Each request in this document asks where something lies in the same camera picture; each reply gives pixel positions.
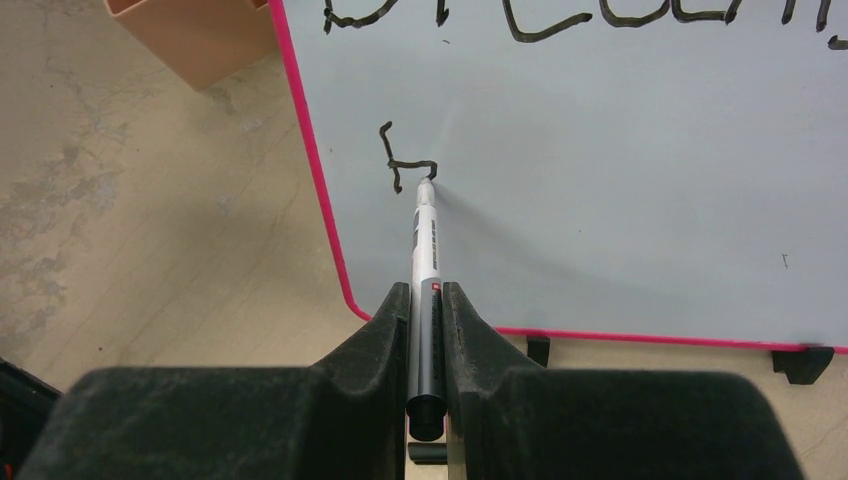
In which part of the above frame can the black marker cap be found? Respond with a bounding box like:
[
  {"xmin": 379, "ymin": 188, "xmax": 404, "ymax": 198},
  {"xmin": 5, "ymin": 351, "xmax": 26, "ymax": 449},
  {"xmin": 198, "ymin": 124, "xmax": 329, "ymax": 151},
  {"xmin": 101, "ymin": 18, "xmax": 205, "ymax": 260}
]
[{"xmin": 407, "ymin": 442, "xmax": 448, "ymax": 466}]

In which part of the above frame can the black whiteboard stand foot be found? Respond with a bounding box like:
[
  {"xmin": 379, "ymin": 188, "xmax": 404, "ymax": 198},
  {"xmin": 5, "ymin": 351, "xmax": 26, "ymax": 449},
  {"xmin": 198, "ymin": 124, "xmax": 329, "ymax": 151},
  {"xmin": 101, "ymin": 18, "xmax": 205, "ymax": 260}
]
[
  {"xmin": 526, "ymin": 335, "xmax": 551, "ymax": 368},
  {"xmin": 771, "ymin": 346, "xmax": 835, "ymax": 386}
]

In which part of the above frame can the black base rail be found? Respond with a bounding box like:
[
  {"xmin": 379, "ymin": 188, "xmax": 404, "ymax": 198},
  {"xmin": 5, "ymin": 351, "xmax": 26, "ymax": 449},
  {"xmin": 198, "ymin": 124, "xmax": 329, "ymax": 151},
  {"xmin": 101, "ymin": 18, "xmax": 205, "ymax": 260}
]
[{"xmin": 1, "ymin": 359, "xmax": 62, "ymax": 479}]

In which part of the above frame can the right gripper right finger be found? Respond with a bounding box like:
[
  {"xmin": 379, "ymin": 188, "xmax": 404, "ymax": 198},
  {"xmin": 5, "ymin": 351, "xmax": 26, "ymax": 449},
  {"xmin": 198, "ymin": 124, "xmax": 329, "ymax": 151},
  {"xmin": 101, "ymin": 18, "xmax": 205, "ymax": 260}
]
[{"xmin": 443, "ymin": 282, "xmax": 803, "ymax": 479}]

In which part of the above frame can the pink-framed whiteboard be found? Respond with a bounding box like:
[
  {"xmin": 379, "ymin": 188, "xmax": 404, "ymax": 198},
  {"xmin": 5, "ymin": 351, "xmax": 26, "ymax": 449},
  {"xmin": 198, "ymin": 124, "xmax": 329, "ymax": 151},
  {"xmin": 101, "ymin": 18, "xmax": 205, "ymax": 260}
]
[{"xmin": 270, "ymin": 1, "xmax": 847, "ymax": 353}]

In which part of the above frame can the black and white marker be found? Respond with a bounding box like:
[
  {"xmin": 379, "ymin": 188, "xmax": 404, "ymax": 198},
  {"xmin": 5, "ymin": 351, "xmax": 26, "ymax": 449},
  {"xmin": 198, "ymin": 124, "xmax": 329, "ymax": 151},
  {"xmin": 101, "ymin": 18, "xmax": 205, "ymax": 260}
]
[{"xmin": 406, "ymin": 177, "xmax": 447, "ymax": 442}]

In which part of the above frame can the peach plastic file organizer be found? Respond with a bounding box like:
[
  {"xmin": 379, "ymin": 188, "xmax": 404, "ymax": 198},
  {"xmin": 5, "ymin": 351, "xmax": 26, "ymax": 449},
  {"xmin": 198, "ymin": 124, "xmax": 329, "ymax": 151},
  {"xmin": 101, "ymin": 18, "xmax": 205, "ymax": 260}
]
[{"xmin": 104, "ymin": 0, "xmax": 277, "ymax": 91}]

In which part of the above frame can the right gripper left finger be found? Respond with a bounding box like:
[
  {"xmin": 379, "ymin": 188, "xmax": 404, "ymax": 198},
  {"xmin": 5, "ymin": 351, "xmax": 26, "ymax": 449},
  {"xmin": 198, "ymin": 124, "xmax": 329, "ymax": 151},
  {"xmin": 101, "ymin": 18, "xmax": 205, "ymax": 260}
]
[{"xmin": 20, "ymin": 283, "xmax": 410, "ymax": 479}]

